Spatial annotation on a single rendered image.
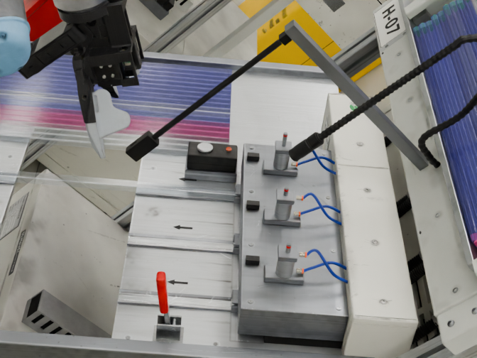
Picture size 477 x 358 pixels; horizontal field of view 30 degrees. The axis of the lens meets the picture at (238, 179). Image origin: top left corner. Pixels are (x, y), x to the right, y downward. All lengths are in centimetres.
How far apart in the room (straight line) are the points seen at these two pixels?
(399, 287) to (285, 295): 14
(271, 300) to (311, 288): 6
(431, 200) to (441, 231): 6
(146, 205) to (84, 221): 52
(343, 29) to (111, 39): 138
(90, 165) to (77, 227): 100
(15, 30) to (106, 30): 20
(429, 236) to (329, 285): 14
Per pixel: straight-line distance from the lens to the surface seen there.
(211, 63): 163
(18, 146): 143
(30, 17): 201
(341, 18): 247
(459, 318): 105
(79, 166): 280
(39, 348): 113
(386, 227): 122
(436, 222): 116
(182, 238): 127
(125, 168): 278
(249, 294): 112
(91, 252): 179
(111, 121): 120
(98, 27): 118
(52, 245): 172
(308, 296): 113
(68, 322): 158
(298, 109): 155
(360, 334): 111
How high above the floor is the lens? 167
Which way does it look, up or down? 25 degrees down
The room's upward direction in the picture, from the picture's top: 55 degrees clockwise
